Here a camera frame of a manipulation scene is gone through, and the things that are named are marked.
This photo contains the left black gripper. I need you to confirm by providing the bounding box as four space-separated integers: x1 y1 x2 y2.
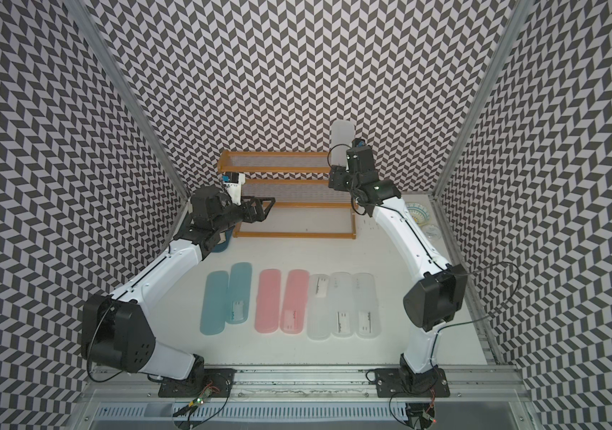
212 195 276 233

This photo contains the clear pencil case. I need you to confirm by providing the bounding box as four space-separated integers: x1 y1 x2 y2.
306 274 331 341
354 273 381 339
329 120 355 166
327 272 358 338

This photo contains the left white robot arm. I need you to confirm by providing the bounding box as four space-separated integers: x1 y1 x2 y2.
81 186 276 381

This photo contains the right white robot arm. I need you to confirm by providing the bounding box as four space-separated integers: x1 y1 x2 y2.
327 139 468 395

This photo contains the wooden two-tier shelf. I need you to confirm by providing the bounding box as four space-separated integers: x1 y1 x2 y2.
217 150 357 239

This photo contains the pink pencil case right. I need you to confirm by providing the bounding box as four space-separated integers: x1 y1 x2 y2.
280 270 310 334

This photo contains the pink pencil case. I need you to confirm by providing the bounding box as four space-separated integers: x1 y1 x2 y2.
280 270 310 334
254 269 281 334

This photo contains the teal pencil case inner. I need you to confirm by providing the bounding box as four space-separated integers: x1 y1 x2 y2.
226 263 252 324

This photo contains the teal pencil case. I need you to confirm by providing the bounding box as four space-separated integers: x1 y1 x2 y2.
226 263 252 324
200 271 229 336

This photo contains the teal pencil case outer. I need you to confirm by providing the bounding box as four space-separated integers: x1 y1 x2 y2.
200 271 229 336

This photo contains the pink pencil case left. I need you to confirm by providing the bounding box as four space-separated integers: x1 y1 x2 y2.
254 269 281 334

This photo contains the dark teal tray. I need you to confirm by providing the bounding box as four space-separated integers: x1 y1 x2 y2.
212 236 232 253

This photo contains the patterned bowl yellow centre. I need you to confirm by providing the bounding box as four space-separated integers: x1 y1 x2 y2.
406 202 431 227

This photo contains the small clear glass cup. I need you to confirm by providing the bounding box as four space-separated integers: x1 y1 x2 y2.
422 224 443 242

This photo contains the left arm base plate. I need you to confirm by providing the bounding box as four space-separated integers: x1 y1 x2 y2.
157 367 236 399

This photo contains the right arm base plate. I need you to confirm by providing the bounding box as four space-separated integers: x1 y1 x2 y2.
372 367 450 399

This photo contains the aluminium front rail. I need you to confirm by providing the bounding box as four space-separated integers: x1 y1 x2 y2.
67 365 542 429

